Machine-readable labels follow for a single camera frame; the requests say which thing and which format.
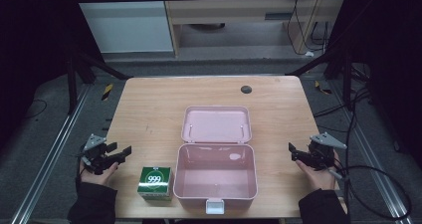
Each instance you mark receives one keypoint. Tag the white cabinet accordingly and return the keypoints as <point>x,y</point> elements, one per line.
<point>126,25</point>

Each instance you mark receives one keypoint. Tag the light wooden desk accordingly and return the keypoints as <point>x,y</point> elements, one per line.
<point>232,11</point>

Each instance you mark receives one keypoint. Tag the white plug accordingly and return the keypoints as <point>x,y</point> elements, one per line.
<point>309,54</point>

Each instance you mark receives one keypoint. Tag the black curtain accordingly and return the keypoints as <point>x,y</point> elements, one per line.
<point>30,51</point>
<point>388,58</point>

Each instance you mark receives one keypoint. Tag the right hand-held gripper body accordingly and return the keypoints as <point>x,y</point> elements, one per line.
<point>321,152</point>

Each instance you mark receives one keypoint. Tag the person's left hand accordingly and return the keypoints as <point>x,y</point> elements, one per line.
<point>96,178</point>

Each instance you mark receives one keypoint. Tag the pink plastic box with lid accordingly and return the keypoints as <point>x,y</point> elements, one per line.
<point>215,171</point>

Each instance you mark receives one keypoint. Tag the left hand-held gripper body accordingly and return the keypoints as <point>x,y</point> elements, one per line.
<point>96,159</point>

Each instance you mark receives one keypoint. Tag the aluminium floor rail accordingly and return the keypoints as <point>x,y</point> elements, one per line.
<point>49,161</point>
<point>371,157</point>

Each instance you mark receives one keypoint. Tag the black metal stand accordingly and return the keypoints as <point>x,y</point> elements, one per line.
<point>347,81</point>
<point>72,84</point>

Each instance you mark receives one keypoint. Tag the person's right hand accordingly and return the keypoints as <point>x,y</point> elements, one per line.
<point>320,179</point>

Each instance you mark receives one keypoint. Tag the dark round table grommet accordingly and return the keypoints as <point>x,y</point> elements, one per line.
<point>246,89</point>

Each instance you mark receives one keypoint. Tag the green and white medicine box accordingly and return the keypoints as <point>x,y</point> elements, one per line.
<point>155,183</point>

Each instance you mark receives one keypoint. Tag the yellow and black tape strip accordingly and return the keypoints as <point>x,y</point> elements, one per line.
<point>322,88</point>
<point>107,92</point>

